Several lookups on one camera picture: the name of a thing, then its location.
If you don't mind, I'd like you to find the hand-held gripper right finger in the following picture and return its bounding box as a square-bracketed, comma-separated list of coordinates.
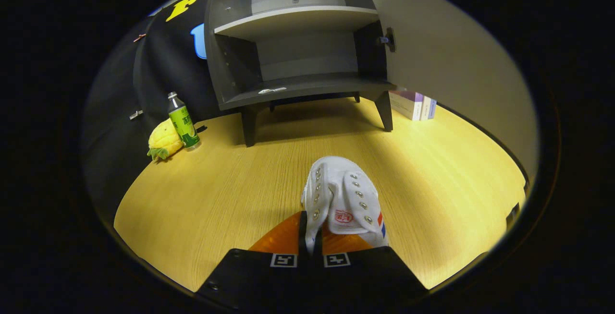
[313, 225, 430, 305]

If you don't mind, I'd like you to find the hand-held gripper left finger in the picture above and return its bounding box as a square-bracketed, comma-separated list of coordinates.
[195, 211, 313, 307]

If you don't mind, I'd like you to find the white canvas shoe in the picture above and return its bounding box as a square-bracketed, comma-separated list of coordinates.
[301, 156, 389, 254]

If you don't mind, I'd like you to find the grey shoe cabinet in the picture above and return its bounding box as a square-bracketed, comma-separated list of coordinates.
[204, 0, 397, 147]

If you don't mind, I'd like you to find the green label plastic bottle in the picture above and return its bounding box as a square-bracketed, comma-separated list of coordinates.
[167, 92, 201, 151]

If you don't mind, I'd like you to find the yellow pineapple plush toy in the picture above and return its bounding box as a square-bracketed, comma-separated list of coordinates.
[147, 118, 185, 162]

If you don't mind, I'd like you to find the black backdrop cloth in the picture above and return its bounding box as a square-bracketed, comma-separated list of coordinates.
[82, 0, 222, 218]

